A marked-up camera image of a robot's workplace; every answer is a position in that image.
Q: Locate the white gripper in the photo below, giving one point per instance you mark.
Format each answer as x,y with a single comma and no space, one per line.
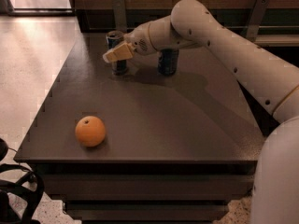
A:
139,40

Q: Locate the Red Bull can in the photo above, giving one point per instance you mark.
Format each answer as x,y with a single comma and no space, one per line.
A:
115,52

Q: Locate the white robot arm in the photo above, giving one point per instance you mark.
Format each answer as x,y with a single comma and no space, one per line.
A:
273,82

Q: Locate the blue Pepsi can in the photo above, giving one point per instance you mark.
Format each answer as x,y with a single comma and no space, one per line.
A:
168,61

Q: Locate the orange fruit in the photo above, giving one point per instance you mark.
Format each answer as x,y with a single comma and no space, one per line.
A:
90,131

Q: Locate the grey drawer cabinet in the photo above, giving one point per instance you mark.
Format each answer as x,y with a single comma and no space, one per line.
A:
177,149

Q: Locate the left metal wall bracket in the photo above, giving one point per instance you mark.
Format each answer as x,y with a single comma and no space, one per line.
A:
119,11

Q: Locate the metal wall bracket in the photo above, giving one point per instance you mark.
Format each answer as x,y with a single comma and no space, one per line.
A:
119,11
255,19

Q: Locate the right metal wall bracket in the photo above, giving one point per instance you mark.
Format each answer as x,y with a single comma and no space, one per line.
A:
255,19

